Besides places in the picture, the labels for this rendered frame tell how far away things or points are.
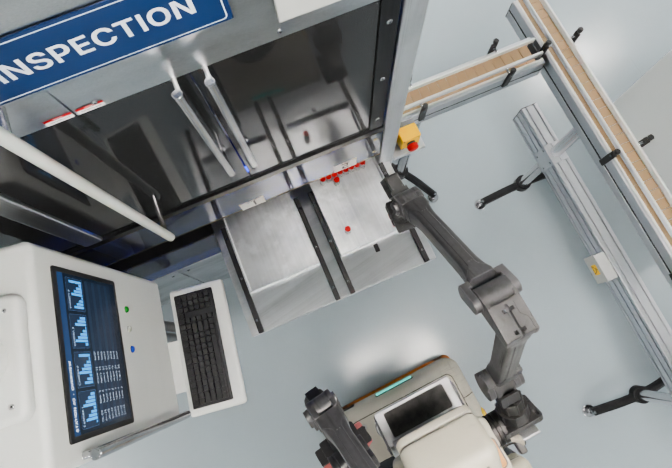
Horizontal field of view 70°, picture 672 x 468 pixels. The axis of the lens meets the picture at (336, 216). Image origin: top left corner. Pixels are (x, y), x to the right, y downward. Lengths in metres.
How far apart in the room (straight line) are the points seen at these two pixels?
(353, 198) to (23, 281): 1.06
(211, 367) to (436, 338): 1.25
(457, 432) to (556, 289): 1.65
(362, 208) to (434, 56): 1.56
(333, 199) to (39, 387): 1.07
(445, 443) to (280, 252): 0.85
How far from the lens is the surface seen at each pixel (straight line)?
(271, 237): 1.75
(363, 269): 1.71
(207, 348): 1.82
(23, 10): 0.79
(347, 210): 1.75
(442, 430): 1.28
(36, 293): 1.24
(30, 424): 1.22
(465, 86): 1.94
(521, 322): 1.04
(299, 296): 1.71
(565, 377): 2.79
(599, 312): 2.88
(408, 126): 1.72
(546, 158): 2.38
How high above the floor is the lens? 2.57
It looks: 75 degrees down
